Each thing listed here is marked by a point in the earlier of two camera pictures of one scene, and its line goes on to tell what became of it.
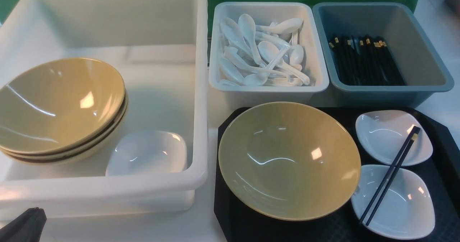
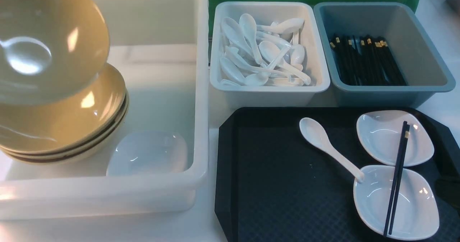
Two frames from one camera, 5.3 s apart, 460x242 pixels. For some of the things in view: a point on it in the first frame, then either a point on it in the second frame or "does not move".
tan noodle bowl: x=290 y=161 → x=54 y=42
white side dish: x=408 y=212 does not move
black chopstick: x=387 y=174 → x=396 y=168
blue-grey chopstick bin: x=424 y=70 does not move
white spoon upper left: x=233 y=32 does not move
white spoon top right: x=287 y=26 does not move
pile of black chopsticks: x=363 y=61 does not move
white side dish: x=384 y=132 does not move
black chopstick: x=417 y=130 → x=403 y=157
